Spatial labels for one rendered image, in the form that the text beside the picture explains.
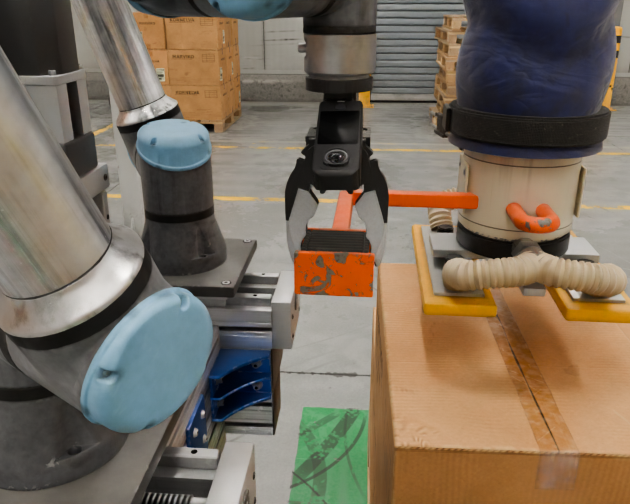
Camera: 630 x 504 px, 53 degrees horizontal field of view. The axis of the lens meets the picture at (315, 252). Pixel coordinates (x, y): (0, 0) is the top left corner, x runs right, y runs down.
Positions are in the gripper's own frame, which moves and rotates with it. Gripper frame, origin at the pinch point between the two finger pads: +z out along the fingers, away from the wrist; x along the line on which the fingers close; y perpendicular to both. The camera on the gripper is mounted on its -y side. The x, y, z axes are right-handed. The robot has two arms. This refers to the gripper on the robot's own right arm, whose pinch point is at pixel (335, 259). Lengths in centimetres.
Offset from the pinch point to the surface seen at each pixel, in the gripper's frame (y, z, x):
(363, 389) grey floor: 153, 119, -4
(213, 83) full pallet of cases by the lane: 682, 62, 179
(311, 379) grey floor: 158, 119, 18
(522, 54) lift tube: 20.4, -21.0, -22.7
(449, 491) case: -1.6, 30.7, -14.9
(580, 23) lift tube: 19.3, -24.8, -29.1
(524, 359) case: 20.5, 24.0, -28.2
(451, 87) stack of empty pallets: 693, 66, -95
